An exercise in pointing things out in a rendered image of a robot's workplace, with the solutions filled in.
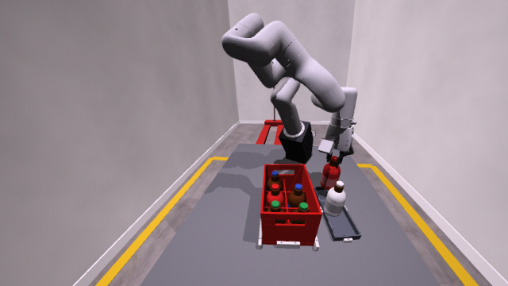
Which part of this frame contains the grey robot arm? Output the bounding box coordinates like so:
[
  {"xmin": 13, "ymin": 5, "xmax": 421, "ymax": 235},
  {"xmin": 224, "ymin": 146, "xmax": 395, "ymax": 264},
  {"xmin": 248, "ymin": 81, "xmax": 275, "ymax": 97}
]
[{"xmin": 221, "ymin": 14, "xmax": 358, "ymax": 138}]

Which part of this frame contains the white bottle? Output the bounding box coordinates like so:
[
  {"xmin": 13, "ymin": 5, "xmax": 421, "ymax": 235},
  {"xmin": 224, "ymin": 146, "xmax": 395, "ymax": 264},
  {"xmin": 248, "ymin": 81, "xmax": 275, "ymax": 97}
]
[{"xmin": 324, "ymin": 181, "xmax": 346, "ymax": 216}]

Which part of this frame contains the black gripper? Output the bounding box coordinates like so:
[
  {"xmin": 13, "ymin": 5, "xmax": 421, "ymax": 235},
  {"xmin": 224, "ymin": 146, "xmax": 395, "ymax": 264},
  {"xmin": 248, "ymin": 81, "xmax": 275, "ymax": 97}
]
[{"xmin": 325, "ymin": 122, "xmax": 354, "ymax": 166}]

